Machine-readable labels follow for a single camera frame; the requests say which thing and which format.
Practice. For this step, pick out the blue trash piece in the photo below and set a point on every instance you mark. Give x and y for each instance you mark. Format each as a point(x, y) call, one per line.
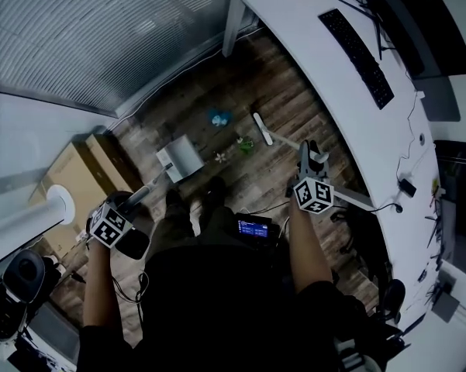
point(219, 118)

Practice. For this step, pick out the large cardboard box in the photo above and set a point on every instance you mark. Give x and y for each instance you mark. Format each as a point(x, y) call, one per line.
point(73, 173)

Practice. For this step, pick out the small grey box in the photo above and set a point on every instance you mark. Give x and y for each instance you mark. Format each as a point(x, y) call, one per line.
point(446, 304)

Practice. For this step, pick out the green trash piece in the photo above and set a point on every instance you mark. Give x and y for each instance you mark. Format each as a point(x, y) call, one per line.
point(245, 145)

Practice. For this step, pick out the person's right leg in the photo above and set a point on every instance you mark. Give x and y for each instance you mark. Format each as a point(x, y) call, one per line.
point(213, 196)

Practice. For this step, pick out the white curved desk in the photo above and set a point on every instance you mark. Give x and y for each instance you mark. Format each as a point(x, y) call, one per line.
point(314, 52)

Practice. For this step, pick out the black keyboard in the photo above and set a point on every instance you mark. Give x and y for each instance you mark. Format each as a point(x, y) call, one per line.
point(356, 58)

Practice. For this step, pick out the black desk chair with armrests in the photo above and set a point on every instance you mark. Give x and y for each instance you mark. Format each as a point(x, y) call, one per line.
point(395, 295)

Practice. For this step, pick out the white pole with round base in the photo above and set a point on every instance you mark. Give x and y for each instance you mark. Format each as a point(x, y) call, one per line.
point(15, 223)

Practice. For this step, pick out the grey flat pad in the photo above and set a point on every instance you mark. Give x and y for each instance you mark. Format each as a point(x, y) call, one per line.
point(440, 99)

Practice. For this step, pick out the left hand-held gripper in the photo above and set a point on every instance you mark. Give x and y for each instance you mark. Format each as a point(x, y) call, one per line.
point(110, 227)

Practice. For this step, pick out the person's right forearm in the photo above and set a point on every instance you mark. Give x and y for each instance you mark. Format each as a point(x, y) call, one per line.
point(310, 250)

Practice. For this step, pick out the black glossy display panel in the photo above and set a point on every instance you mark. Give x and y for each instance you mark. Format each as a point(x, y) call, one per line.
point(461, 207)

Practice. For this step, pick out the white power strip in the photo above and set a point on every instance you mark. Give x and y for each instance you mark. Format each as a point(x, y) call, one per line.
point(82, 238)

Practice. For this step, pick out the slim cardboard box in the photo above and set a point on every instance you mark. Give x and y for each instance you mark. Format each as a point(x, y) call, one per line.
point(104, 157)

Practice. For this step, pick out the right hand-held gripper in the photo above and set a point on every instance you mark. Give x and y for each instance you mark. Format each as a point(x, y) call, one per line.
point(314, 194)

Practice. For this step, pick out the grey window blinds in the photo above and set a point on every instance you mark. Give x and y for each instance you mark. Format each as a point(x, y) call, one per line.
point(101, 33)

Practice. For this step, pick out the person's left forearm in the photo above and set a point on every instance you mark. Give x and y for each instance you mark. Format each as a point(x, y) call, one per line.
point(101, 285)

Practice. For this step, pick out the small black screen device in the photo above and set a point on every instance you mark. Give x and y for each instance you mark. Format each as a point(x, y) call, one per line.
point(254, 229)

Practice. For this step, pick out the large black desktop monitor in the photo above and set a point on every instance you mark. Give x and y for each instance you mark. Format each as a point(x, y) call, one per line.
point(430, 25)

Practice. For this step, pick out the black power plug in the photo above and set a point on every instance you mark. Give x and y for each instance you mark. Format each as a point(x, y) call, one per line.
point(398, 207)

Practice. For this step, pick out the black office chair with headrest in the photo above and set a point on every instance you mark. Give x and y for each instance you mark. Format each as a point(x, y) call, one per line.
point(23, 273)

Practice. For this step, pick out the black power adapter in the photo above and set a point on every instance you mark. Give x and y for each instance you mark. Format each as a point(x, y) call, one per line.
point(408, 187)

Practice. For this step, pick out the person's torso in black shirt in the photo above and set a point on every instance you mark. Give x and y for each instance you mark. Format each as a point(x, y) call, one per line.
point(217, 304)

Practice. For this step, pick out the small yellow green item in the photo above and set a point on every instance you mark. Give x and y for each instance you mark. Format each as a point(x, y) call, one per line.
point(435, 186)

